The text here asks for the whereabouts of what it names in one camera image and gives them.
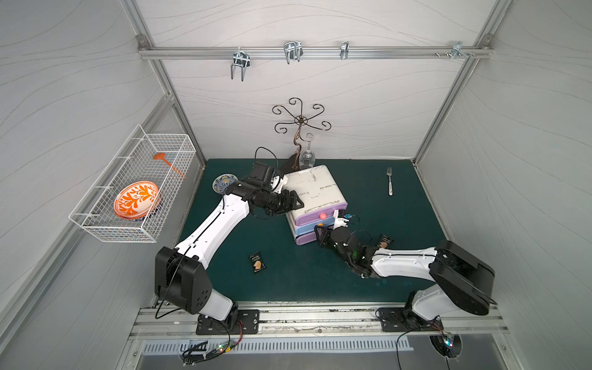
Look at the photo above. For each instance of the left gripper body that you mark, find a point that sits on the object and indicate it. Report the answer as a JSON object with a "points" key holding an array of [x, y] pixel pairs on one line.
{"points": [[284, 200]]}

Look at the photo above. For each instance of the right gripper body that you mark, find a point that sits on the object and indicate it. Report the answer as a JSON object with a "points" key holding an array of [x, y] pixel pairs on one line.
{"points": [[328, 235]]}

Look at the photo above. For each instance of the purple drawer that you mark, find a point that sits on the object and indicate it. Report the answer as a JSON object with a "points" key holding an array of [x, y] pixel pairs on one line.
{"points": [[321, 214], [304, 239]]}

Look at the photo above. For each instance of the white drawer cabinet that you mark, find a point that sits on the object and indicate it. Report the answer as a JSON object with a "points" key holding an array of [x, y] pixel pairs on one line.
{"points": [[319, 192]]}

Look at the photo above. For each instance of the blue drawer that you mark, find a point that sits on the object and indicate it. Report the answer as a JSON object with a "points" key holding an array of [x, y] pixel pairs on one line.
{"points": [[310, 228]]}

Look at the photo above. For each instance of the black cookie packet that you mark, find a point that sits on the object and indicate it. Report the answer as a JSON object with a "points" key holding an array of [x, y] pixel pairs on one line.
{"points": [[257, 262], [384, 242]]}

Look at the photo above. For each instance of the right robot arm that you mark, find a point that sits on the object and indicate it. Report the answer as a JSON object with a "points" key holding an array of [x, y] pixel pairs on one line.
{"points": [[460, 279]]}

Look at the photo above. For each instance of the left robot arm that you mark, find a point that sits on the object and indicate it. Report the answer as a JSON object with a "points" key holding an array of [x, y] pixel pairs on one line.
{"points": [[181, 276]]}

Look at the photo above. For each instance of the green table mat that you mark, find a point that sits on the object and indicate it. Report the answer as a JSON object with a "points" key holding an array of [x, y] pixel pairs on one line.
{"points": [[309, 273]]}

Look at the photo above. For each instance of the blue patterned bowl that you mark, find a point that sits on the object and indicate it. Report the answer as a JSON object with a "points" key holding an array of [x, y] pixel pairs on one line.
{"points": [[222, 182]]}

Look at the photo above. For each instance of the metal fork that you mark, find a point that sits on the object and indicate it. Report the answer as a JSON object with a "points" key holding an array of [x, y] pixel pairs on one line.
{"points": [[389, 173]]}

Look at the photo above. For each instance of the orange spatula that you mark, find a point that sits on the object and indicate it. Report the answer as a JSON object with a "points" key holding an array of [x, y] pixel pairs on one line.
{"points": [[162, 156]]}

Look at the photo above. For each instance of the metal hook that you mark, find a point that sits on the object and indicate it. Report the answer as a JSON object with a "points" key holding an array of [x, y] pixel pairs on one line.
{"points": [[344, 50], [456, 52], [241, 61], [293, 50]]}

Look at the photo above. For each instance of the orange patterned plate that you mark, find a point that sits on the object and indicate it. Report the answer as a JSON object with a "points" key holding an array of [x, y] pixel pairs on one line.
{"points": [[137, 200]]}

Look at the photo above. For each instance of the white vent strip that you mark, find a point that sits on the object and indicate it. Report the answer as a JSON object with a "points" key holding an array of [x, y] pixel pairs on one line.
{"points": [[251, 346]]}

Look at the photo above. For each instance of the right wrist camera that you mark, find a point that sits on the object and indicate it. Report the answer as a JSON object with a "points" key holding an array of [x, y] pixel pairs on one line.
{"points": [[342, 218]]}

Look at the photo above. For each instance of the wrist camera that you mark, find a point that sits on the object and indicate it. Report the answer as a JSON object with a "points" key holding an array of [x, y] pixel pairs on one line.
{"points": [[266, 177], [342, 218]]}

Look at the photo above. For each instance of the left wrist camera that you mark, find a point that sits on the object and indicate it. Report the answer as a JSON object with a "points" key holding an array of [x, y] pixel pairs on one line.
{"points": [[266, 177]]}

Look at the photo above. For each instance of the brown wire mug tree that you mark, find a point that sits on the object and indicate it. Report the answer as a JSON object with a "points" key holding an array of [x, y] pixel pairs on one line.
{"points": [[300, 121]]}

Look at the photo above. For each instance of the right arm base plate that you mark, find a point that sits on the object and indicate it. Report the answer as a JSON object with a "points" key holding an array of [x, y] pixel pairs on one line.
{"points": [[403, 319]]}

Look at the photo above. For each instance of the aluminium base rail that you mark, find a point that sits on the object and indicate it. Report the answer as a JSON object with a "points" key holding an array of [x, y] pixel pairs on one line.
{"points": [[312, 319]]}

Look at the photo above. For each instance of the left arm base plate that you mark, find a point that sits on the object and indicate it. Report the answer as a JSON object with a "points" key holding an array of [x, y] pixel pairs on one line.
{"points": [[238, 322]]}

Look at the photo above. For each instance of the white wire basket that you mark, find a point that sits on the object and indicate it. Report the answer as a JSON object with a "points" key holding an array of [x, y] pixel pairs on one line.
{"points": [[134, 162]]}

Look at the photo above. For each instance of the aluminium top rail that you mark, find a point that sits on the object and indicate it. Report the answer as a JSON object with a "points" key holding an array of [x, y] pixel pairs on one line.
{"points": [[310, 53]]}

